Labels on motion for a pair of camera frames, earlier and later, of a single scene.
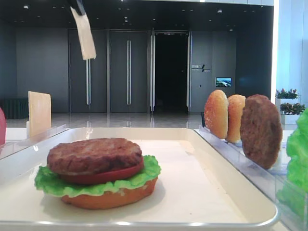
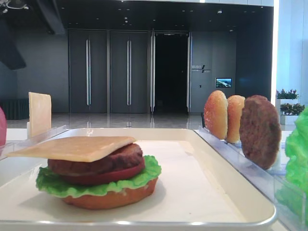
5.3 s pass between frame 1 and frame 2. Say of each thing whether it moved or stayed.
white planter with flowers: stayed
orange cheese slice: moved
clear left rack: stayed
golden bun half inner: stayed
